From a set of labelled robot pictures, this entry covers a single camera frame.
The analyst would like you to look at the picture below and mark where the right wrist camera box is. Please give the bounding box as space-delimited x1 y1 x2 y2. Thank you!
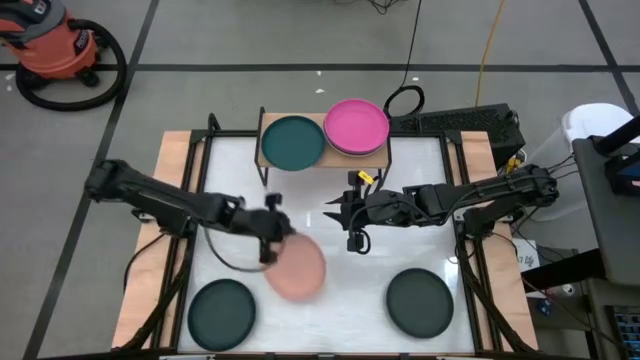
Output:
345 227 372 255

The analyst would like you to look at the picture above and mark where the wooden shelf black frame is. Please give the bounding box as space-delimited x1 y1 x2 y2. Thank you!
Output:
254 106 393 188

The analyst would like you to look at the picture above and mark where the yellow cable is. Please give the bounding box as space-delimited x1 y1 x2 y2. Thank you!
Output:
473 0 509 107

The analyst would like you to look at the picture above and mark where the teal plate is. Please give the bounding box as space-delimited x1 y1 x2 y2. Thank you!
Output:
260 115 328 173

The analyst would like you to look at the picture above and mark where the black device on cart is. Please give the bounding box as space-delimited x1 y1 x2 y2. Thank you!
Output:
593 114 640 197

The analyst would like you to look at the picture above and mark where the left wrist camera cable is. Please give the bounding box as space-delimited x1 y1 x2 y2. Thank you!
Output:
202 224 266 274

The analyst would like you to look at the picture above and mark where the dark green plate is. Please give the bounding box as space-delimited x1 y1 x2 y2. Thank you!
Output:
186 278 258 353
385 267 455 340

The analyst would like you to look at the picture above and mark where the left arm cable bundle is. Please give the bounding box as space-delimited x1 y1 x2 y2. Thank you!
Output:
118 232 195 352

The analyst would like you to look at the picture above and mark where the keyboard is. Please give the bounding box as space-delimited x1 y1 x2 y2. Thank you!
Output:
606 304 640 360

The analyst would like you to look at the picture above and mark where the white paper sheet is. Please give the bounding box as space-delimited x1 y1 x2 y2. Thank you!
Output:
513 238 542 272

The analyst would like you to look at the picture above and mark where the peach pink plate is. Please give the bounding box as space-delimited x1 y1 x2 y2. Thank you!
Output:
263 233 328 303

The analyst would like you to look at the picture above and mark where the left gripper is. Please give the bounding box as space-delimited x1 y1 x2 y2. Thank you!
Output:
234 207 298 265

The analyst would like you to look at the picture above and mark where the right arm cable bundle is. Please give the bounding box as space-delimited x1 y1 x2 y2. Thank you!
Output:
455 232 540 354

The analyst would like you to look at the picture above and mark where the lavender plate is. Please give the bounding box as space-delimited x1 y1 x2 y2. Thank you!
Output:
324 134 389 158

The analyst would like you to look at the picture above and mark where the magenta plate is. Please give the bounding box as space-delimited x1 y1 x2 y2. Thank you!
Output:
323 98 391 155

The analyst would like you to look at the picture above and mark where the long black cable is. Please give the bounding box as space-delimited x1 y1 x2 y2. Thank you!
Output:
382 0 427 120

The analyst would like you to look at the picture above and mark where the grey cart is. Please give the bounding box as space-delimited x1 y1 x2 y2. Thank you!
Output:
571 134 640 287

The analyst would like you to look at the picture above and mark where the orange shop vacuum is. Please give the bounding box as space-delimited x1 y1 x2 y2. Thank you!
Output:
0 0 101 87
14 18 128 112

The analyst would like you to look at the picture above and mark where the plywood table board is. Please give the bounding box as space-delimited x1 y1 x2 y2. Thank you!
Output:
110 130 540 352

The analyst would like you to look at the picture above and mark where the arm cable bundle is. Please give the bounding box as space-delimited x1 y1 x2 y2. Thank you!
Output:
455 232 540 354
118 232 195 352

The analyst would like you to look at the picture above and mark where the white bin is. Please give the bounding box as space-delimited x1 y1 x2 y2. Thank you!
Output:
528 102 640 222

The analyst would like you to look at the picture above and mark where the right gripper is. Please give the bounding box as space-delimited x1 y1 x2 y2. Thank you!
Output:
323 170 417 230

